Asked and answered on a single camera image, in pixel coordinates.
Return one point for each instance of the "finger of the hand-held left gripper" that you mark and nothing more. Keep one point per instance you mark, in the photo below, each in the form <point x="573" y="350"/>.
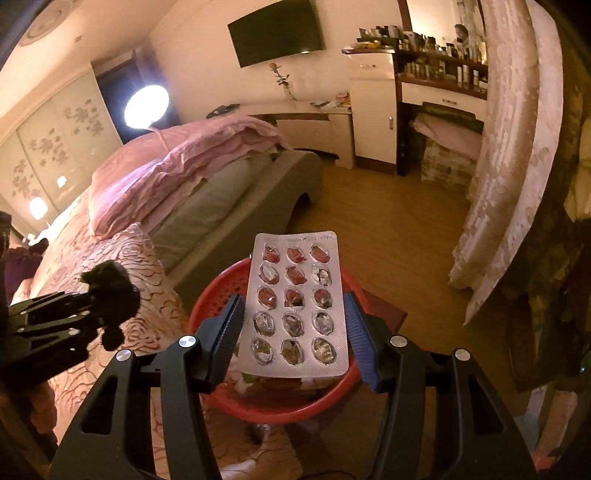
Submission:
<point x="60" y="337"/>
<point x="51" y="304"/>

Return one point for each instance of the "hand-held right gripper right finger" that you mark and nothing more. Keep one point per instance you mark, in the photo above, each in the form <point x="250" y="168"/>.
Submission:
<point x="360" y="337"/>

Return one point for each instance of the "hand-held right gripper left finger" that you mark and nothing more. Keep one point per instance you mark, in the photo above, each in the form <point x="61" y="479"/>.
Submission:
<point x="228" y="337"/>

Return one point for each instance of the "small black fuzzy clump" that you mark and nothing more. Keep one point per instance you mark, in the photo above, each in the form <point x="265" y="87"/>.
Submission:
<point x="113" y="286"/>

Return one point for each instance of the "silver pill blister pack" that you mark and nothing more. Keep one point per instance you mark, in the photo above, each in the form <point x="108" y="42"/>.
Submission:
<point x="295" y="304"/>

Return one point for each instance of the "red plastic basket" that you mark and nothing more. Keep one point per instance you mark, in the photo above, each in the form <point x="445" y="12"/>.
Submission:
<point x="277" y="406"/>

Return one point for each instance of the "dark wooden stool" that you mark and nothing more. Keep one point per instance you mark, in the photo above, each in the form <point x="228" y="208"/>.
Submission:
<point x="388" y="314"/>

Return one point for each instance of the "purple cloth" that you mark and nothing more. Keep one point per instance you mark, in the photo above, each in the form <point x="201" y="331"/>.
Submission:
<point x="18" y="267"/>

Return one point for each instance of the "grey mattress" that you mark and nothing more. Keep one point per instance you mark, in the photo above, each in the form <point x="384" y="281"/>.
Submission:
<point x="203" y="212"/>

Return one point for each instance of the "wardrobe with flower doors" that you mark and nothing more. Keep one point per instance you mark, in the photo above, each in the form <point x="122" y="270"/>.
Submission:
<point x="55" y="138"/>

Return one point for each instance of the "pink duvet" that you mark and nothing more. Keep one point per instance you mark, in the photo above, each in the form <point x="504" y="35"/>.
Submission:
<point x="184" y="157"/>

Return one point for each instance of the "checked storage box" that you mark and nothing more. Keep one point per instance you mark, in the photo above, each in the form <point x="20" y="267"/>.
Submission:
<point x="445" y="166"/>

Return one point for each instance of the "dark patterned curtain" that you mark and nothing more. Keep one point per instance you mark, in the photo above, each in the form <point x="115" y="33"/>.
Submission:
<point x="554" y="277"/>

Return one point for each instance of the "white low console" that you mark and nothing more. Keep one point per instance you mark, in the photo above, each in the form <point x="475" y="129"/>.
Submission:
<point x="314" y="129"/>

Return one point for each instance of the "white tall cabinet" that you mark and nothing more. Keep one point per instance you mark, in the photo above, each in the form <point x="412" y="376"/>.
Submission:
<point x="374" y="120"/>

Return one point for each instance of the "stool with pink cloth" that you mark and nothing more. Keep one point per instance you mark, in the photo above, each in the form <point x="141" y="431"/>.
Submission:
<point x="443" y="131"/>

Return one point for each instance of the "dark item on console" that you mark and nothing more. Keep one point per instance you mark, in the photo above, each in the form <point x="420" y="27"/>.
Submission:
<point x="224" y="110"/>

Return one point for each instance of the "white lace curtain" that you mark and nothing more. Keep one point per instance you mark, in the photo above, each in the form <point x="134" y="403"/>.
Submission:
<point x="508" y="161"/>

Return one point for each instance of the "pink items on console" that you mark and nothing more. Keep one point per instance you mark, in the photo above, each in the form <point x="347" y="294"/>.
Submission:
<point x="344" y="99"/>

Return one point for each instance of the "dressing table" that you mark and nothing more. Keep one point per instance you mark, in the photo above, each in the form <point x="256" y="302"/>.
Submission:
<point x="434" y="97"/>

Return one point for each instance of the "pink rose in vase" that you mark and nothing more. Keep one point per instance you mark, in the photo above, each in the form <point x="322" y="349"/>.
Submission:
<point x="278" y="74"/>

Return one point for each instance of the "round ceiling lamp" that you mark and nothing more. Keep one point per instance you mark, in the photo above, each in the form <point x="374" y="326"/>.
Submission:
<point x="44" y="25"/>

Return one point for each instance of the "row of cosmetic bottles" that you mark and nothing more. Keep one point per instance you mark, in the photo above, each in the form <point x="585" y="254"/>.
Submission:
<point x="425" y="44"/>

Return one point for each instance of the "grey bed frame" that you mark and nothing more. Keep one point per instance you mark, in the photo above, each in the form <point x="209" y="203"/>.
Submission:
<point x="277" y="194"/>

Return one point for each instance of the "black wall television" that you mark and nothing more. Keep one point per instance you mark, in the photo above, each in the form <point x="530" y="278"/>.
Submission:
<point x="277" y="32"/>

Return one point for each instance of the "wall mirror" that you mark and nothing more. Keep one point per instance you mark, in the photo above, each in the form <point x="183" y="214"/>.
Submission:
<point x="429" y="18"/>

